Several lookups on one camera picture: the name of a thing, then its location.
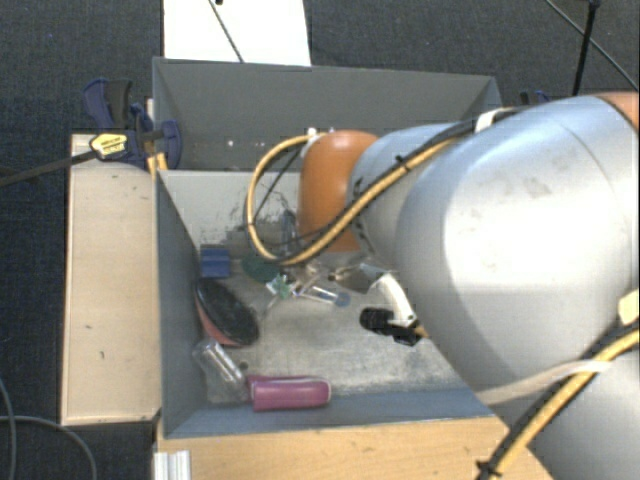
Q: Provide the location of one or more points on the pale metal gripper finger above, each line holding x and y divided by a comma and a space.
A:
321, 295

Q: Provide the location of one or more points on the dark green round object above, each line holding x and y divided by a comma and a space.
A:
260, 269

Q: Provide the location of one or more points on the black and red oval disc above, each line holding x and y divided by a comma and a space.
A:
227, 313

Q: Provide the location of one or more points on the pink flat block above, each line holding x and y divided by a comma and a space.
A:
290, 393

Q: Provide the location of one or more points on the blue block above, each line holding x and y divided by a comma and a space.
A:
215, 262

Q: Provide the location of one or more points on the clear plastic bottle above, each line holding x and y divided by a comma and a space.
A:
220, 368

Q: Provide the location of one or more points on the grey metal bin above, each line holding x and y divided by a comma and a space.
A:
320, 118

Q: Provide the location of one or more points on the pale wood flat board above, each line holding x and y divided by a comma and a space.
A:
110, 288

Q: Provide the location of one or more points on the black cylinder on white bracket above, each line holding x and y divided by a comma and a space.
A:
387, 320

